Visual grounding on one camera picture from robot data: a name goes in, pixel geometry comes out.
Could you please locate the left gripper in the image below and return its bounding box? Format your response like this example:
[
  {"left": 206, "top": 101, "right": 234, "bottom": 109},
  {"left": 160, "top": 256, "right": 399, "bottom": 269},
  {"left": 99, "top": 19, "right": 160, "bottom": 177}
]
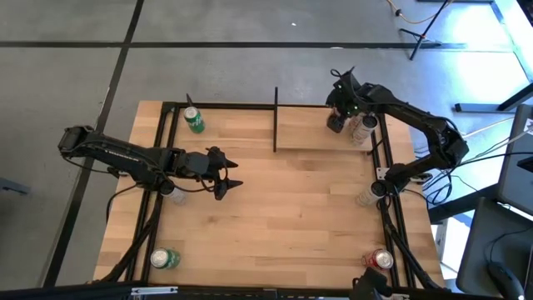
[{"left": 185, "top": 146, "right": 245, "bottom": 192}]

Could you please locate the green Sprite can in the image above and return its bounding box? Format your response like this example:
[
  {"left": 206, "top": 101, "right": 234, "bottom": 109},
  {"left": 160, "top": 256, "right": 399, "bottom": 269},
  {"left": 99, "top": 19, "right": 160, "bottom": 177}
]
[
  {"left": 183, "top": 106, "right": 207, "bottom": 135},
  {"left": 150, "top": 247, "right": 182, "bottom": 271}
]

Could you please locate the black tripod stand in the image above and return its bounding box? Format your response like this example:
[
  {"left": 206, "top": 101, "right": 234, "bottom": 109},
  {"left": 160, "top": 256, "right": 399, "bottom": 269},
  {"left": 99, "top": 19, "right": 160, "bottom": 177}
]
[{"left": 398, "top": 0, "right": 455, "bottom": 62}]

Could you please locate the black desk foot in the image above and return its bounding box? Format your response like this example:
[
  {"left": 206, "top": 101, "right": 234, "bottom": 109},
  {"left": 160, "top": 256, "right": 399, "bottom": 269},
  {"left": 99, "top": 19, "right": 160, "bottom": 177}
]
[{"left": 453, "top": 82, "right": 533, "bottom": 114}]

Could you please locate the black table leg bar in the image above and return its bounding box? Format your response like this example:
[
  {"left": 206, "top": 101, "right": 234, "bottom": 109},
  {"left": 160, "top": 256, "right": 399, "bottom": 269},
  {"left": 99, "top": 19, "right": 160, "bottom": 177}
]
[{"left": 427, "top": 182, "right": 501, "bottom": 224}]

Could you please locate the dark grey computer case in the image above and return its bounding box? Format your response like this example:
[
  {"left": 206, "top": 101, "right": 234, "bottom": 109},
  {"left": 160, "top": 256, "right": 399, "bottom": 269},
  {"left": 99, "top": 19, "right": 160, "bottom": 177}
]
[{"left": 497, "top": 103, "right": 533, "bottom": 218}]

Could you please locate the black crossbar with silver brackets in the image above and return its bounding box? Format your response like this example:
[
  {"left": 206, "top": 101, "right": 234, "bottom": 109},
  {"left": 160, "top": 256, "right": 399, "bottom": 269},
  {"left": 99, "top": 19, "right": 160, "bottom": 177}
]
[{"left": 0, "top": 281, "right": 533, "bottom": 300}]

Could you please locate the grey side table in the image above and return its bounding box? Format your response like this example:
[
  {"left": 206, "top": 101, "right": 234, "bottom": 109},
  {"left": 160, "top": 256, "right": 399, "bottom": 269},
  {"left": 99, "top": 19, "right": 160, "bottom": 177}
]
[{"left": 456, "top": 197, "right": 533, "bottom": 300}]

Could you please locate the grey chair leg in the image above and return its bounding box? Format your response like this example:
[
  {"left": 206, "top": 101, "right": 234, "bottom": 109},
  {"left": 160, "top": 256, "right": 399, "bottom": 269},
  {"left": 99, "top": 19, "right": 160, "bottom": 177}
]
[{"left": 0, "top": 176, "right": 31, "bottom": 196}]

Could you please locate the black computer mouse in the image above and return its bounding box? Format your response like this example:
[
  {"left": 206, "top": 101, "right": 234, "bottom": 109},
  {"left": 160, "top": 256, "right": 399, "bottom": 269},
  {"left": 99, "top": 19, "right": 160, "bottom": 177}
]
[{"left": 486, "top": 261, "right": 526, "bottom": 300}]

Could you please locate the black aluminium table frame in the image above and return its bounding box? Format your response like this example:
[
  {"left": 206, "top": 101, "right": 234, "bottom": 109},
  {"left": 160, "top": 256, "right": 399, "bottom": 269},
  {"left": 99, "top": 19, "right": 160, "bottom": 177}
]
[{"left": 124, "top": 93, "right": 417, "bottom": 293}]

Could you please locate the orange extension cable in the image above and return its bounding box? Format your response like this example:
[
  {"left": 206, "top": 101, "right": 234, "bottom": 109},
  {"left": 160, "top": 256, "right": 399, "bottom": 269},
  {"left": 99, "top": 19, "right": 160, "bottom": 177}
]
[{"left": 386, "top": 0, "right": 451, "bottom": 25}]

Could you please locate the black cable bundle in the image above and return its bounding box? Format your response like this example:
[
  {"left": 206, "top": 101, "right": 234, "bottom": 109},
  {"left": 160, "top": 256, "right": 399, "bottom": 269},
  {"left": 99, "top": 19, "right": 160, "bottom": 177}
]
[
  {"left": 99, "top": 185, "right": 164, "bottom": 288},
  {"left": 382, "top": 199, "right": 443, "bottom": 292}
]

